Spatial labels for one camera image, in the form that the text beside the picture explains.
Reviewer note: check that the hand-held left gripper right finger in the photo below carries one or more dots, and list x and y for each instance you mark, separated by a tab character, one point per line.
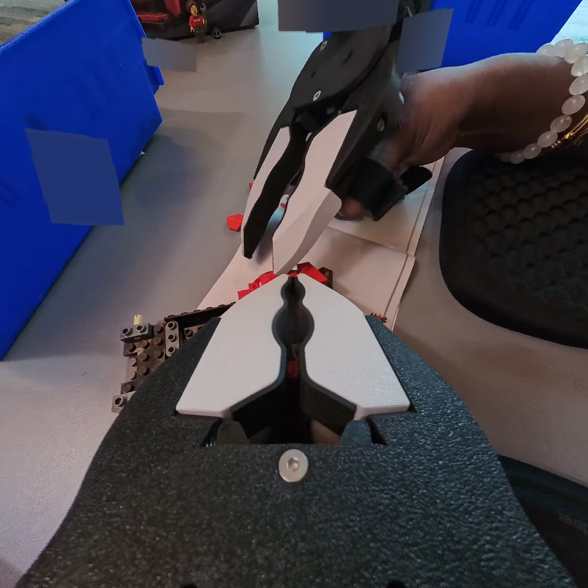
354	363

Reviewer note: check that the black quilted pad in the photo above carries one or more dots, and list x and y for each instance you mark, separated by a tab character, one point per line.
556	524
524	248

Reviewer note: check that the lego minifigure red torso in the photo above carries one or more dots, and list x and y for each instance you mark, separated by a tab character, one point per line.
197	18

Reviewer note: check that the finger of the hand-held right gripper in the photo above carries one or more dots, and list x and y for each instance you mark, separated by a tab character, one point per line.
271	193
317	193

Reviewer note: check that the lego box red car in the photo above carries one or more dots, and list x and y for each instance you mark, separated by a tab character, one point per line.
230	11

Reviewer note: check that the person's right hand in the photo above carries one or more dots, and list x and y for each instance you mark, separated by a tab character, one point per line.
469	101

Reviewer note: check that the small red lego wedge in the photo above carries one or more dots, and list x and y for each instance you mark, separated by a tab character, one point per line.
235	221

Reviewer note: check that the blue plastic bin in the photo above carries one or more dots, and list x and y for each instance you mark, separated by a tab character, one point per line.
514	28
64	83

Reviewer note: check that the red and black lego car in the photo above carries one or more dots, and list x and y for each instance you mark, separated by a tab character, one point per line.
152	344

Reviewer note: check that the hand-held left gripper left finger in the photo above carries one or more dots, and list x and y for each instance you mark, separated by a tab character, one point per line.
230	363

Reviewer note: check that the lego instruction booklet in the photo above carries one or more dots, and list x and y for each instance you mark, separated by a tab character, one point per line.
367	266

